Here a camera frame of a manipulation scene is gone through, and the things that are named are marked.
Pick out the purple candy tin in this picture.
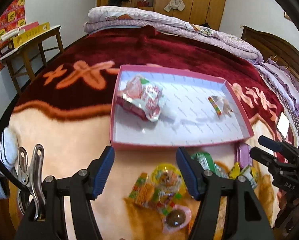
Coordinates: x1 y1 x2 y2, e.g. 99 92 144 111
235 142 252 169

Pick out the yellow candy packet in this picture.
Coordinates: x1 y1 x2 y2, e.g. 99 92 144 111
229 162 241 179
240 165 258 189

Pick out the orange burger gummy packet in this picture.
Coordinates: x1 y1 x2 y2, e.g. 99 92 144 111
128 172 155 207

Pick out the clear rainbow candy packet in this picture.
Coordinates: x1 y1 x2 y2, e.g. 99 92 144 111
208 95 233 116

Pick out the pink chocolate ball cup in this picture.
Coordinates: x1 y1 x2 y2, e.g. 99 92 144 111
162 204 192 234

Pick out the yellow jelly cup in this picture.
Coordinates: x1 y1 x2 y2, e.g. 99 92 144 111
150 163 186 194

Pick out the white red drink pouch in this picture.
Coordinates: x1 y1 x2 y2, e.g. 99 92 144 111
116 74 166 122

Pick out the white smartphone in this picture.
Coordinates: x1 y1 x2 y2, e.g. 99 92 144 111
276 112 290 140

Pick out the purple ruffled pillow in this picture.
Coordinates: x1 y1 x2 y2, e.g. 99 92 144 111
254 59 299 147

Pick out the metal spring clip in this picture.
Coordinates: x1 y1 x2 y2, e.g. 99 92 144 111
17 144 46 221

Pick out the red plush blanket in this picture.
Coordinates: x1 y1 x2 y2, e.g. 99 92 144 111
9 26 285 239

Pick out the wooden headboard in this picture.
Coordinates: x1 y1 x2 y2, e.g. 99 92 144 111
241 25 299 81

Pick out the pink shallow cardboard box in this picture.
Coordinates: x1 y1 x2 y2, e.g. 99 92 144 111
109 64 254 149

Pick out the wooden side table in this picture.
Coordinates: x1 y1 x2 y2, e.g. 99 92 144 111
0 25 64 94

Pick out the yellow flat box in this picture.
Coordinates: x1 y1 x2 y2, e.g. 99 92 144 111
12 22 50 48

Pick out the folded purple quilt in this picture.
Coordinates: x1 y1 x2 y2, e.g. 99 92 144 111
83 6 264 62

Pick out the beige cloth on wardrobe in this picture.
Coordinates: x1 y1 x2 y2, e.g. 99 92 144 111
164 0 185 12

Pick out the red yellow patterned box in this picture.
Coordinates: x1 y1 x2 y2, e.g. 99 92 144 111
0 0 25 71

